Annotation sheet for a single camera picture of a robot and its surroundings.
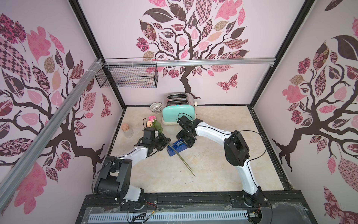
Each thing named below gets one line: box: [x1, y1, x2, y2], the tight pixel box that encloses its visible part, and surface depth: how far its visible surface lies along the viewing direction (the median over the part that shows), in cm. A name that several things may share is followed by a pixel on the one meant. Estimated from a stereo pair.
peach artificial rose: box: [146, 120, 153, 128], surface depth 94 cm
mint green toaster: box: [161, 92, 196, 126], surface depth 101 cm
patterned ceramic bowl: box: [149, 101, 163, 113], surface depth 119 cm
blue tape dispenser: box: [166, 139, 189, 157], surface depth 91 cm
